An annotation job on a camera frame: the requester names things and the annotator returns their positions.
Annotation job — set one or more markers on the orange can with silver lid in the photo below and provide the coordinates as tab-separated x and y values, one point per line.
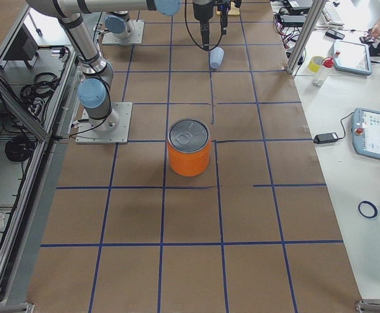
189	146

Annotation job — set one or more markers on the black power adapter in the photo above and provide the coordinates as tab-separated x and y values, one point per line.
325	138

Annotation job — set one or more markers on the teach pendant near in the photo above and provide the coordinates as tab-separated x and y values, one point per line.
365	131

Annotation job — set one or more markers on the aluminium frame post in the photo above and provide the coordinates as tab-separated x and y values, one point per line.
308	26

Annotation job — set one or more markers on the teach pendant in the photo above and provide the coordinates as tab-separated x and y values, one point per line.
365	131
352	57

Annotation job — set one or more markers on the yellow tape roll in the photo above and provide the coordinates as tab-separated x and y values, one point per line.
315	63

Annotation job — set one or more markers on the teach pendant far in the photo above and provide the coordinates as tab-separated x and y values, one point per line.
352	57

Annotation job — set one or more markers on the aluminium frame rail left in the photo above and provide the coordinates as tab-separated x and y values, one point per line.
34	82

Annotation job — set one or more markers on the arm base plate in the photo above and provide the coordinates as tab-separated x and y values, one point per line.
136	38
115	129

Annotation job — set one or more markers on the light blue plastic cup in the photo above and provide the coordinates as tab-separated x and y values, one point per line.
216	57

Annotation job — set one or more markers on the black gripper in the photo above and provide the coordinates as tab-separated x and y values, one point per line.
202	10

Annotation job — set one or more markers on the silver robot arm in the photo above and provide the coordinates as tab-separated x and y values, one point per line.
119	24
94	92

